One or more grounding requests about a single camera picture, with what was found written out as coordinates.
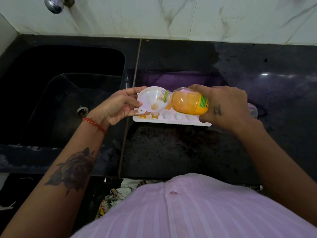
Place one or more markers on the white ice tray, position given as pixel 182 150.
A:
pixel 173 121

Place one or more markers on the white plastic funnel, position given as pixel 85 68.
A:
pixel 148 96

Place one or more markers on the metal sink drain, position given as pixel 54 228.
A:
pixel 82 111

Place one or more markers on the person's right forearm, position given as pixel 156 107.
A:
pixel 284 166

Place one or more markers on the orange juice bottle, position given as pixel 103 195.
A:
pixel 185 101

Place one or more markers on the person's left hand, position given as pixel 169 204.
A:
pixel 116 106

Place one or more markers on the black sink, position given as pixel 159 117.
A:
pixel 32 96

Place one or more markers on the person's left forearm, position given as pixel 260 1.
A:
pixel 49 190

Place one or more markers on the pale pink shirt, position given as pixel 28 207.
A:
pixel 198 213

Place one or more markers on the person's right hand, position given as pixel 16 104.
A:
pixel 227 106

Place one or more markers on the floral patterned cloth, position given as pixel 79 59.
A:
pixel 111 198

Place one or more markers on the chrome wall tap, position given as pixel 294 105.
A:
pixel 54 3

